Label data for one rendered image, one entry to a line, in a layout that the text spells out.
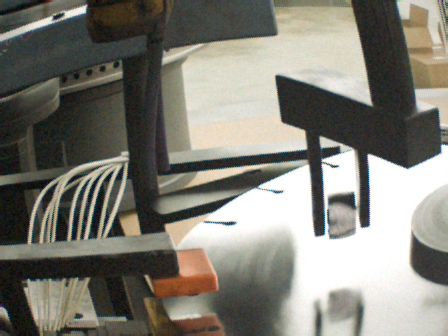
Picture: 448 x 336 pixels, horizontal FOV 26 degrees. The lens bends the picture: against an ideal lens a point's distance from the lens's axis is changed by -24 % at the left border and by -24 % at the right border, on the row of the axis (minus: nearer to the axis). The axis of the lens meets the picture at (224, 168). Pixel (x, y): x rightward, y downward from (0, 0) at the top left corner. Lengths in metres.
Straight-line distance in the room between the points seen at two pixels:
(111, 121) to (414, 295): 0.72
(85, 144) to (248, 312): 0.68
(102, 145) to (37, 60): 0.50
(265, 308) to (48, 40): 0.24
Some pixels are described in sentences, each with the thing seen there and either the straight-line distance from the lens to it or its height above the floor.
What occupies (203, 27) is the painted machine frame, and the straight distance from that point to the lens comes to 0.61.
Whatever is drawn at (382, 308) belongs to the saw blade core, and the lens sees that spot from 0.40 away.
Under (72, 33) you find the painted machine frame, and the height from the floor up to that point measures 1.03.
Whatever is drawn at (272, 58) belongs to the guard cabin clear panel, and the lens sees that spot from 1.52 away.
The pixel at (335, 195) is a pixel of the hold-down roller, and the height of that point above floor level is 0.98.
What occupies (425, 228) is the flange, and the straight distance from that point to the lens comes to 0.45.
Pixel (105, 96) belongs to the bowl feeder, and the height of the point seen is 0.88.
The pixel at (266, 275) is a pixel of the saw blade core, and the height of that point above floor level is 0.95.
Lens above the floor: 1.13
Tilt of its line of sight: 18 degrees down
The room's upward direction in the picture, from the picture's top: 6 degrees counter-clockwise
